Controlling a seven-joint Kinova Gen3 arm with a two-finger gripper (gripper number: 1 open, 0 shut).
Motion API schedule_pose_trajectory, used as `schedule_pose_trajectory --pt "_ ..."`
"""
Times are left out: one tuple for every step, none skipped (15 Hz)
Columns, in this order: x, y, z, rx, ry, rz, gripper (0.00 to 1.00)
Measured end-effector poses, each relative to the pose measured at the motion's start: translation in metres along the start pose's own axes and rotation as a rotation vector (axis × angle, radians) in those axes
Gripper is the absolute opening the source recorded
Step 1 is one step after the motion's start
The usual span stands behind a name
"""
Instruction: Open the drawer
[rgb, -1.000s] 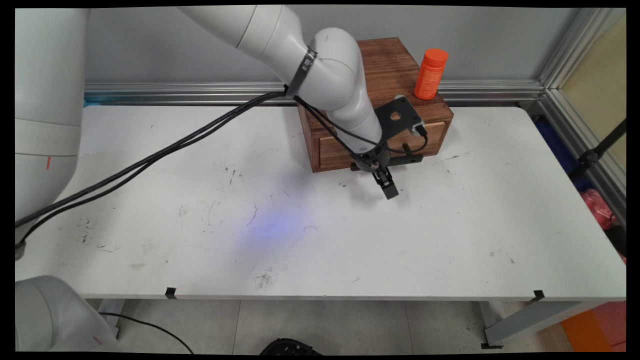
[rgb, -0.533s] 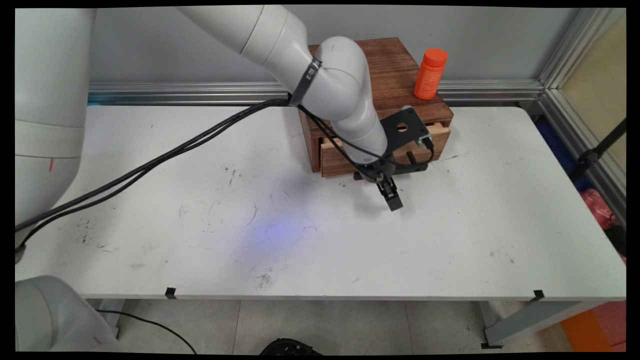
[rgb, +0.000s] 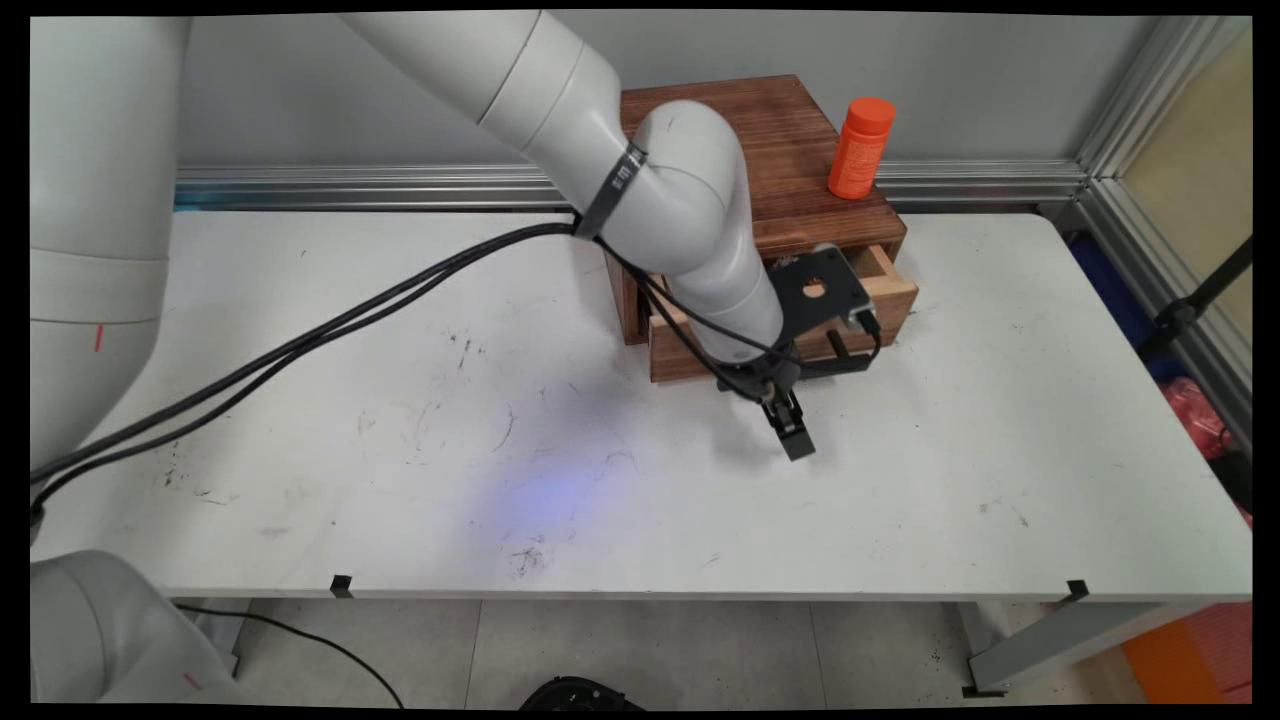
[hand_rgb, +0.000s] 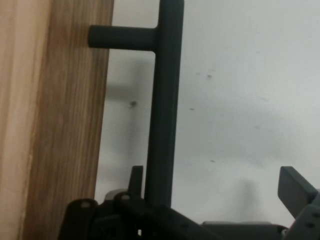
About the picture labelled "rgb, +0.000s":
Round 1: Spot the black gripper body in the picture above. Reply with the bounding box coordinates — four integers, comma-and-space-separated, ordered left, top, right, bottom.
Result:
715, 338, 807, 403

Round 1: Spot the wooden drawer with black handle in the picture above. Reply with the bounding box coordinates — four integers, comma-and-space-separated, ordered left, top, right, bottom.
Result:
645, 243, 920, 385

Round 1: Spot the white robot base link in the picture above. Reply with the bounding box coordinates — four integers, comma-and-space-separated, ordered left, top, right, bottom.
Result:
30, 550, 251, 707

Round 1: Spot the brown wooden drawer cabinet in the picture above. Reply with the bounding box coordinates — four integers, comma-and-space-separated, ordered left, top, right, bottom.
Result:
603, 75, 909, 347

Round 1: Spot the orange plastic bottle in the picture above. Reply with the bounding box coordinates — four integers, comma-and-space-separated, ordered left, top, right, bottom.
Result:
828, 97, 898, 202

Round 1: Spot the grey table leg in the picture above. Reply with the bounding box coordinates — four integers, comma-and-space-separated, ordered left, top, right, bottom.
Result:
960, 600, 1219, 699

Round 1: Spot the black round floor object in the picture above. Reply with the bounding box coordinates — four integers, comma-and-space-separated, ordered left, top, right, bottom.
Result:
520, 677, 647, 711

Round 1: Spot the blue crate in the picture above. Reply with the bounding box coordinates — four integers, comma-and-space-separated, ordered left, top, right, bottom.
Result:
1068, 235, 1187, 383

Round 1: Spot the red plastic bag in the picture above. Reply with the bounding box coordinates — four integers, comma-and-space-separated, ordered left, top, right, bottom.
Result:
1160, 377, 1237, 462

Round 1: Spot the black stand pole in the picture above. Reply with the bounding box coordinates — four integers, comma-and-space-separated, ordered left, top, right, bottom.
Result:
1135, 235, 1253, 363

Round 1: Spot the orange box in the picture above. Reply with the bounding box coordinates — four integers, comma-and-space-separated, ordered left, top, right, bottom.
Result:
1120, 600, 1253, 706

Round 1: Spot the black wrist camera mount plate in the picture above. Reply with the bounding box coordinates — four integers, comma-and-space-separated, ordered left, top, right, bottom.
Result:
767, 243, 884, 341

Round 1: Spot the black velcro cable strap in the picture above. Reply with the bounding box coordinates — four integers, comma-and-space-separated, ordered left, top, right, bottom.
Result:
574, 142, 650, 242

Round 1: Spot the slanted aluminium frame post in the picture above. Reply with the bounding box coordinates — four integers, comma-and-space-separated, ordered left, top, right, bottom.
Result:
1075, 15, 1253, 451

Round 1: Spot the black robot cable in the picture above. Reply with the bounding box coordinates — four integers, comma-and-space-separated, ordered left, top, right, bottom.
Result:
30, 222, 801, 491
30, 228, 771, 516

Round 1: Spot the thin black floor cable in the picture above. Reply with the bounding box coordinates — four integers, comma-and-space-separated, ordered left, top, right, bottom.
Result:
175, 603, 407, 709

